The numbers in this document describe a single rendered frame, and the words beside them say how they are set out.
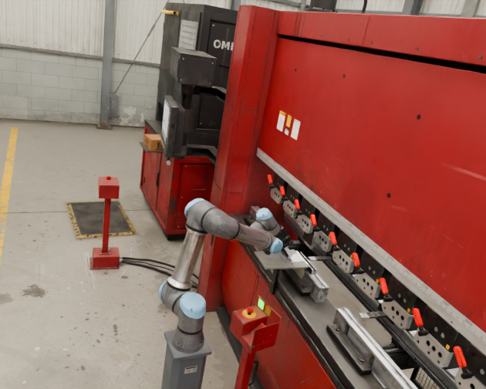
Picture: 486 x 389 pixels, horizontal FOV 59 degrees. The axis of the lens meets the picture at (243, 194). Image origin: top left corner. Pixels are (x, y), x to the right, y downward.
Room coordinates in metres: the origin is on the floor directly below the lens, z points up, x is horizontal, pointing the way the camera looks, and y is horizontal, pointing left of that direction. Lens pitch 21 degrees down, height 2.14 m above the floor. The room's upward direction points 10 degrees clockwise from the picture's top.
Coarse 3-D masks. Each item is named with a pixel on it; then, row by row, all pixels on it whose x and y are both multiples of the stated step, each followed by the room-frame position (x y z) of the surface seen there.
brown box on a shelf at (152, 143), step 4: (144, 136) 3.90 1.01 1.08; (148, 136) 3.84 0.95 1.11; (152, 136) 3.86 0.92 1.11; (156, 136) 3.90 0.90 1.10; (144, 140) 3.89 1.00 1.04; (148, 140) 3.81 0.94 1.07; (152, 140) 3.77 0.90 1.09; (156, 140) 3.79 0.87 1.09; (140, 144) 3.92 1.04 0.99; (144, 144) 3.89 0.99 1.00; (148, 144) 3.80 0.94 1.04; (152, 144) 3.77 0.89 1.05; (156, 144) 3.79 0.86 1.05; (160, 144) 3.81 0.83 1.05; (144, 148) 3.80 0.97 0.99; (148, 148) 3.80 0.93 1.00; (152, 148) 3.77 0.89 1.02; (156, 148) 3.79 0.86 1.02; (160, 148) 3.81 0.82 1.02; (152, 152) 3.76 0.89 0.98; (156, 152) 3.77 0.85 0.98; (160, 152) 3.80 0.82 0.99
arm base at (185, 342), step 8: (176, 328) 1.60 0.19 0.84; (176, 336) 1.56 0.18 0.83; (184, 336) 1.55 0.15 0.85; (192, 336) 1.55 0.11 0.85; (200, 336) 1.58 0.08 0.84; (176, 344) 1.54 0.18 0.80; (184, 344) 1.54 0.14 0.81; (192, 344) 1.54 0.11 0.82; (200, 344) 1.57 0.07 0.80; (184, 352) 1.53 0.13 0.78; (192, 352) 1.54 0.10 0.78
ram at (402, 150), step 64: (320, 64) 2.39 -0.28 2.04; (384, 64) 1.90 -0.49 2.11; (320, 128) 2.25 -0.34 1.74; (384, 128) 1.80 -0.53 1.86; (448, 128) 1.50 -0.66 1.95; (320, 192) 2.12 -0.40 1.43; (384, 192) 1.69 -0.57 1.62; (448, 192) 1.42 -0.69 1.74; (448, 256) 1.33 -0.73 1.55; (448, 320) 1.25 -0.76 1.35
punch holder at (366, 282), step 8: (368, 256) 1.67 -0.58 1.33; (360, 264) 1.70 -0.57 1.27; (368, 264) 1.66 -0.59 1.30; (376, 264) 1.62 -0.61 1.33; (368, 272) 1.65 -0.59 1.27; (376, 272) 1.60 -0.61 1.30; (384, 272) 1.58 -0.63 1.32; (360, 280) 1.67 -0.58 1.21; (368, 280) 1.63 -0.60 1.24; (360, 288) 1.66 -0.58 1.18; (368, 288) 1.62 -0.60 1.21; (376, 288) 1.58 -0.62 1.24; (376, 296) 1.58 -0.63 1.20
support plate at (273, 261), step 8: (256, 256) 2.12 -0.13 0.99; (264, 256) 2.12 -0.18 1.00; (272, 256) 2.14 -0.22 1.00; (280, 256) 2.16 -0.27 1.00; (264, 264) 2.04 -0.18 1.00; (272, 264) 2.05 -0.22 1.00; (280, 264) 2.07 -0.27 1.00; (288, 264) 2.08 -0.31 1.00; (296, 264) 2.10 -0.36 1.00; (304, 264) 2.12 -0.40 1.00
